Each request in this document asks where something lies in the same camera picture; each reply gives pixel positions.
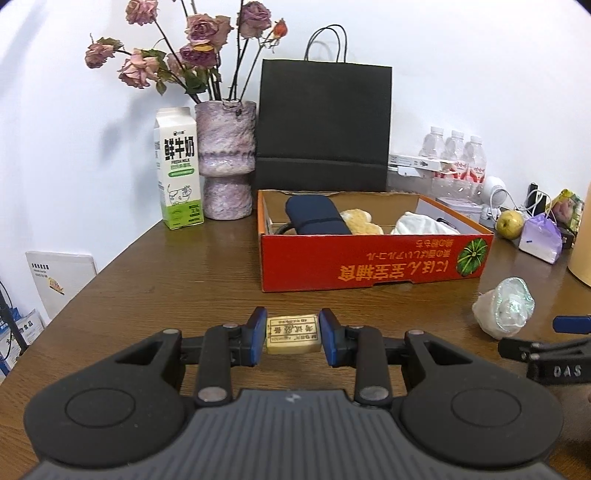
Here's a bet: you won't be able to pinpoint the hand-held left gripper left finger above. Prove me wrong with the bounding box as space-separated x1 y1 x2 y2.
113 305 269 407

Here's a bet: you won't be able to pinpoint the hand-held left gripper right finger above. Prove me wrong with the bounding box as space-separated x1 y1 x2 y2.
320 308 476 407

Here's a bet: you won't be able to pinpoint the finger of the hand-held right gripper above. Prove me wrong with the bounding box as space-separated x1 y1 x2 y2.
553 315 591 334
498 338 591 365

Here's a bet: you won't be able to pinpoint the beige eraser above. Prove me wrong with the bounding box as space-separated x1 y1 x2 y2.
265 313 322 355

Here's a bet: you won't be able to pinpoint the red cardboard box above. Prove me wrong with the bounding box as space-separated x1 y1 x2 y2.
257 189 495 293

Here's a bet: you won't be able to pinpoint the orange and white plush toy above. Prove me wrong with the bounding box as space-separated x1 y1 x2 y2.
340 209 384 235

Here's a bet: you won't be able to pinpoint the navy blue pouch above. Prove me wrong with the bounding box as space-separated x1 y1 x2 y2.
285 196 350 235

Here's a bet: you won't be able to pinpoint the white cloth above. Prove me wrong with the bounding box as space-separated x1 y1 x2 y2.
390 211 458 235

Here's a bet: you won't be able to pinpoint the purple face mask pack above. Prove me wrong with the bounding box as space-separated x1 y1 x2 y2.
518 213 563 265

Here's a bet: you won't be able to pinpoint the colourful snack packet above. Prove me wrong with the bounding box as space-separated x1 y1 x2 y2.
549 189 585 236

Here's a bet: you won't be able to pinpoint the green apple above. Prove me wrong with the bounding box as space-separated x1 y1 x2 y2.
496 210 526 240

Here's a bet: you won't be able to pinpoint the black adapter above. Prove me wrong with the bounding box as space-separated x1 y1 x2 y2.
526 184 548 213

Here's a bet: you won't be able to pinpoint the white round device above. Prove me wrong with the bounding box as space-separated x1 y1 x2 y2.
480 176 509 222

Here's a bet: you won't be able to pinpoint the small printed tin box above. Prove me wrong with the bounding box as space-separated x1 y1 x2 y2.
436 196 483 217

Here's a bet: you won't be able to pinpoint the white green milk carton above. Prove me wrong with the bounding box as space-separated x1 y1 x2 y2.
154 107 205 230

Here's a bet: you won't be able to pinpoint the purple mottled vase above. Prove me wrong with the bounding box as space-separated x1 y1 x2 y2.
194 100 257 220

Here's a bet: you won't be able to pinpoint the clear water bottle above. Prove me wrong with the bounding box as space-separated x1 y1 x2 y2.
464 135 488 183
444 130 466 181
419 126 446 160

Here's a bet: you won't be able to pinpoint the flat white carton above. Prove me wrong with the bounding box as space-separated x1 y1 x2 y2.
388 153 455 178

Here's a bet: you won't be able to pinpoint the black paper bag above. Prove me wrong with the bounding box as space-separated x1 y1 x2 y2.
255 25 394 192

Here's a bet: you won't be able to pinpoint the blue food bags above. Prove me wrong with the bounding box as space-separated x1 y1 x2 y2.
0 277 44 377

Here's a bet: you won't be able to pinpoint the dried pink roses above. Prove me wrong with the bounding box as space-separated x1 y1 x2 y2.
84 0 289 104

